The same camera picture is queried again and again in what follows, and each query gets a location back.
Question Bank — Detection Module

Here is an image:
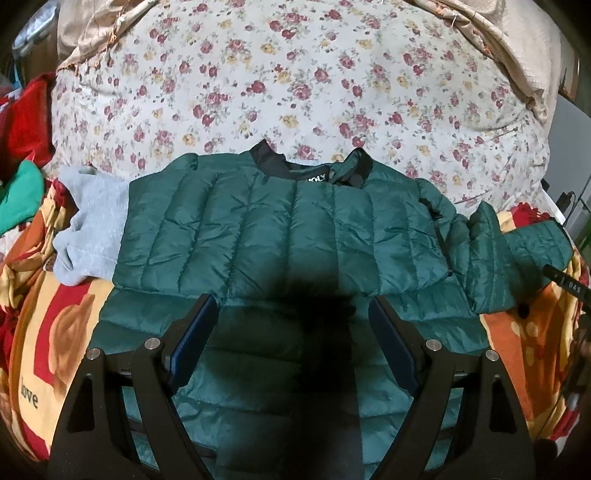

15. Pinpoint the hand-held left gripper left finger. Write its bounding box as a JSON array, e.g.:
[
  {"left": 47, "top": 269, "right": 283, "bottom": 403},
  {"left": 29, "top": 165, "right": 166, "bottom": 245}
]
[{"left": 47, "top": 294, "right": 219, "bottom": 480}]

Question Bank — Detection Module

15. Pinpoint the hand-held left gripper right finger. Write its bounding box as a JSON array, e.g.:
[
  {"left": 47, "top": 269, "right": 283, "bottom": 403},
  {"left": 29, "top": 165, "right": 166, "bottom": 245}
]
[{"left": 368, "top": 295, "right": 536, "bottom": 480}]

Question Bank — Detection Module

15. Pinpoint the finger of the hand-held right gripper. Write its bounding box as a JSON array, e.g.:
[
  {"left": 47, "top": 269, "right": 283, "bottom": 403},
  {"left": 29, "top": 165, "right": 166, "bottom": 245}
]
[{"left": 541, "top": 263, "right": 591, "bottom": 315}]

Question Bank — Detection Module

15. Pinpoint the green quilted puffer jacket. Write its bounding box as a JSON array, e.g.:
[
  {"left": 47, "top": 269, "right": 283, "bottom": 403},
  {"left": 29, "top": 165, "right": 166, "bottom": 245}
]
[{"left": 85, "top": 141, "right": 572, "bottom": 480}]

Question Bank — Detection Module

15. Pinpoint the printed orange red blanket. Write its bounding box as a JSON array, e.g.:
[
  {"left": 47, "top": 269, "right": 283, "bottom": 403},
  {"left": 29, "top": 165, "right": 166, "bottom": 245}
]
[{"left": 0, "top": 178, "right": 123, "bottom": 462}]

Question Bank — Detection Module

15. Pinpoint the grey sweatshirt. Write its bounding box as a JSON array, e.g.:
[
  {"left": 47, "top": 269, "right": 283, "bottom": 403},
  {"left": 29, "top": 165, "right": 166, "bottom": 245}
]
[{"left": 52, "top": 165, "right": 131, "bottom": 286}]

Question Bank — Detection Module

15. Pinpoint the green cloth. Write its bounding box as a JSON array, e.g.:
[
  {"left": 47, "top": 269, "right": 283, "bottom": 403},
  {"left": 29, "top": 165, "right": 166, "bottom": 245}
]
[{"left": 0, "top": 161, "right": 44, "bottom": 234}]

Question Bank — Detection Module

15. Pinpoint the cream knitted blanket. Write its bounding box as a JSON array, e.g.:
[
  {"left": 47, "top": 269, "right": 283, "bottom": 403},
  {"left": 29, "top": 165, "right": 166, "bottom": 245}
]
[{"left": 411, "top": 0, "right": 575, "bottom": 125}]

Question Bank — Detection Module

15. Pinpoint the red cloth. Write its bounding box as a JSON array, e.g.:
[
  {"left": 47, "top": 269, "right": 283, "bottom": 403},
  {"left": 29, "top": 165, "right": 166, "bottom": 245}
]
[{"left": 0, "top": 71, "right": 58, "bottom": 181}]

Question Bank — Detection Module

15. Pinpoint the floral quilt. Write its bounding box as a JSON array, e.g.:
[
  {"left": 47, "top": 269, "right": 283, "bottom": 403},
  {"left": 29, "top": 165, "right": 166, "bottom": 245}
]
[{"left": 48, "top": 0, "right": 555, "bottom": 206}]

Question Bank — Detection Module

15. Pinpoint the beige cloth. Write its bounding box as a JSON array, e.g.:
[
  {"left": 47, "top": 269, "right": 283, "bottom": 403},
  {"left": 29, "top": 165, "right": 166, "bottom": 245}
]
[{"left": 55, "top": 0, "right": 139, "bottom": 70}]

